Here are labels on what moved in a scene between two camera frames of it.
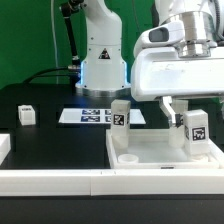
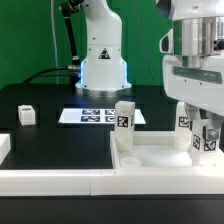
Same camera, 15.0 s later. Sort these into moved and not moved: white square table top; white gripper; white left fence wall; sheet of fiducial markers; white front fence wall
Moved: white gripper; white square table top
Not moved: sheet of fiducial markers; white front fence wall; white left fence wall
